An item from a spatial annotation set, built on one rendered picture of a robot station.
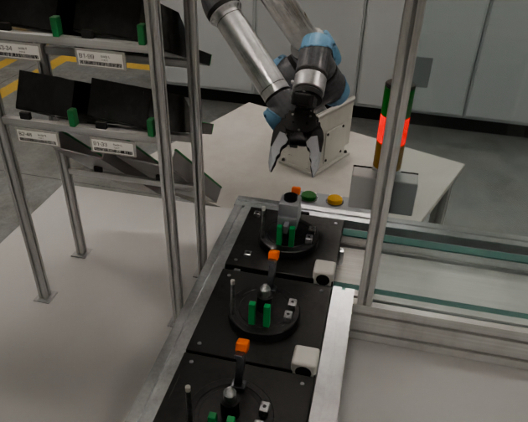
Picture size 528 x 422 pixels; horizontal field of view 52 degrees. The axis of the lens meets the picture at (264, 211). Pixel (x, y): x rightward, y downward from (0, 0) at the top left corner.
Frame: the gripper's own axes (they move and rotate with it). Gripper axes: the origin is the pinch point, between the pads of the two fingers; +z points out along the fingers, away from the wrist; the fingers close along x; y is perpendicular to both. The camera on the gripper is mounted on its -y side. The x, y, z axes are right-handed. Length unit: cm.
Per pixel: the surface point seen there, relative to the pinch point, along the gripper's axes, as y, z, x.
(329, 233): 19.4, 6.8, -9.0
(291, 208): 6.0, 6.9, -0.6
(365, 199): -9.7, 8.8, -16.2
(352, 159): 64, -35, -11
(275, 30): 223, -211, 64
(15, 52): -35, 1, 45
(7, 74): 279, -185, 309
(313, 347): -2.4, 36.3, -10.5
